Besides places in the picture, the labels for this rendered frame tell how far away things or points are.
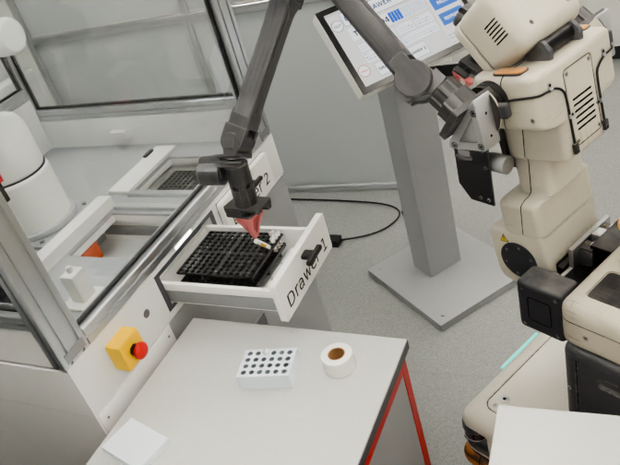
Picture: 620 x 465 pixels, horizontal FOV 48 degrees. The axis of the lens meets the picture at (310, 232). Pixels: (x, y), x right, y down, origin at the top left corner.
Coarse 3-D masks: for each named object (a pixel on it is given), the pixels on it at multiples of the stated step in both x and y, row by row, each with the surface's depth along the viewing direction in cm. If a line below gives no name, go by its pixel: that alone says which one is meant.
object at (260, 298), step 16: (208, 224) 189; (192, 240) 184; (288, 240) 179; (272, 272) 173; (176, 288) 170; (192, 288) 167; (208, 288) 165; (224, 288) 163; (240, 288) 161; (256, 288) 159; (208, 304) 169; (224, 304) 166; (240, 304) 164; (256, 304) 161; (272, 304) 159
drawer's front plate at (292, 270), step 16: (320, 224) 172; (304, 240) 165; (320, 240) 172; (288, 256) 161; (320, 256) 173; (288, 272) 158; (304, 272) 165; (272, 288) 153; (288, 288) 158; (304, 288) 165; (288, 304) 158; (288, 320) 158
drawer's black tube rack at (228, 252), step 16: (208, 240) 181; (224, 240) 185; (240, 240) 177; (192, 256) 177; (208, 256) 175; (224, 256) 173; (240, 256) 171; (256, 256) 170; (272, 256) 173; (176, 272) 172; (192, 272) 176; (208, 272) 169; (224, 272) 167; (240, 272) 165
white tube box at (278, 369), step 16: (256, 352) 156; (272, 352) 155; (288, 352) 154; (240, 368) 153; (256, 368) 152; (272, 368) 150; (288, 368) 149; (240, 384) 152; (256, 384) 151; (272, 384) 150; (288, 384) 149
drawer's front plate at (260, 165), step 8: (264, 152) 210; (256, 160) 207; (264, 160) 209; (256, 168) 206; (264, 168) 209; (256, 176) 206; (272, 176) 214; (264, 184) 210; (272, 184) 214; (264, 192) 210; (224, 200) 191; (224, 216) 191; (224, 224) 193; (232, 224) 195
